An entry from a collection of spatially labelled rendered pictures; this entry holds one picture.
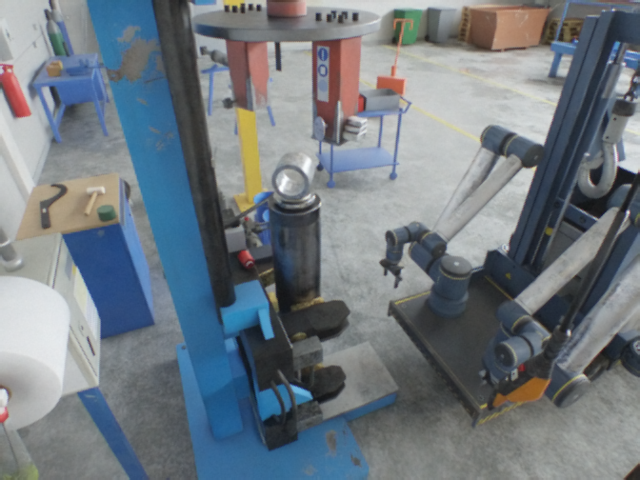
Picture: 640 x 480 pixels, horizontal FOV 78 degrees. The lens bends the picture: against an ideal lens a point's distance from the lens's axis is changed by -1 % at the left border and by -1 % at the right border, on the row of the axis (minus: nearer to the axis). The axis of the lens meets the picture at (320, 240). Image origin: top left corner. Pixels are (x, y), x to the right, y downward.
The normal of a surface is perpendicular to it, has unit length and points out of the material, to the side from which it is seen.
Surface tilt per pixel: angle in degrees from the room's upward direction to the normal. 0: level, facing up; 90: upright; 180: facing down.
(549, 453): 0
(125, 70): 90
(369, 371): 0
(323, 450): 0
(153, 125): 90
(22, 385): 90
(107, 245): 90
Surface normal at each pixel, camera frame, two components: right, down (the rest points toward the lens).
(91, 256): 0.39, 0.54
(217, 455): 0.00, -0.81
